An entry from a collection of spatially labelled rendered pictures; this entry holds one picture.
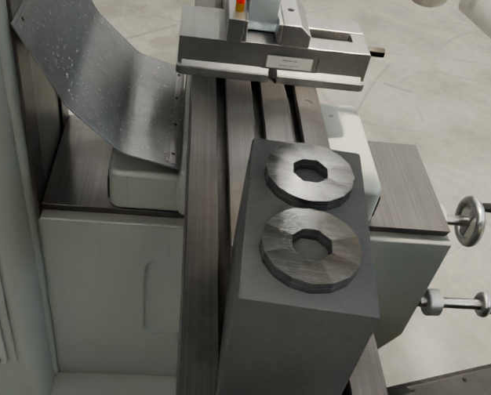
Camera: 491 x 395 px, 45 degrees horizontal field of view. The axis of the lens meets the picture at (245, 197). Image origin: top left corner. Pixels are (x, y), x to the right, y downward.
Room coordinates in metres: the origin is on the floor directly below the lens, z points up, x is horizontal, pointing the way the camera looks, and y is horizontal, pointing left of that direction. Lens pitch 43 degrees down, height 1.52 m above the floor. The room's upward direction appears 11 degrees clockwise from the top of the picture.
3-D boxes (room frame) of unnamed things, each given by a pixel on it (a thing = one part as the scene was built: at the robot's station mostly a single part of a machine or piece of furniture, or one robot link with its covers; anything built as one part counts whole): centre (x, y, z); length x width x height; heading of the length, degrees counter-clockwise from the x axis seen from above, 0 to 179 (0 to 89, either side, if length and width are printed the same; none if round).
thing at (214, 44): (1.01, 0.01, 1.01); 0.35 x 0.15 x 0.11; 100
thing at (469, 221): (1.00, -0.47, 0.65); 0.16 x 0.12 x 0.12; 100
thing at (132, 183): (0.92, 0.02, 0.81); 0.50 x 0.35 x 0.12; 100
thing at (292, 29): (1.01, -0.02, 1.04); 0.12 x 0.06 x 0.04; 10
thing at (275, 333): (0.41, -0.06, 1.05); 0.22 x 0.12 x 0.20; 4
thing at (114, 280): (0.92, 0.00, 0.46); 0.80 x 0.30 x 0.60; 100
